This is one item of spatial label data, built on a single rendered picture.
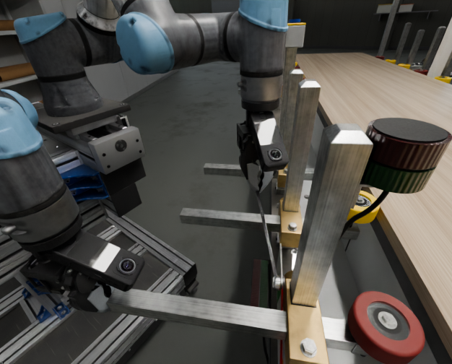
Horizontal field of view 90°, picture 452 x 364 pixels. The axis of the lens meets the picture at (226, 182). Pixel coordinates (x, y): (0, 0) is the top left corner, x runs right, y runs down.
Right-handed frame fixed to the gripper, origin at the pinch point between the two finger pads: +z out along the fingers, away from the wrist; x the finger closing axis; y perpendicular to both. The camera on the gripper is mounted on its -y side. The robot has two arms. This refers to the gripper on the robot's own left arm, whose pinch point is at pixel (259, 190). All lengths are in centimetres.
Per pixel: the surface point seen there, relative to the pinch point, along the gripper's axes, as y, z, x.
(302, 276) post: -24.1, -3.1, 1.6
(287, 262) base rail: -6.0, 21.1, -6.9
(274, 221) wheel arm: -2.6, 8.4, -3.5
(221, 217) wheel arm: 1.6, 8.4, 9.1
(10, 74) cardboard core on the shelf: 209, -3, 162
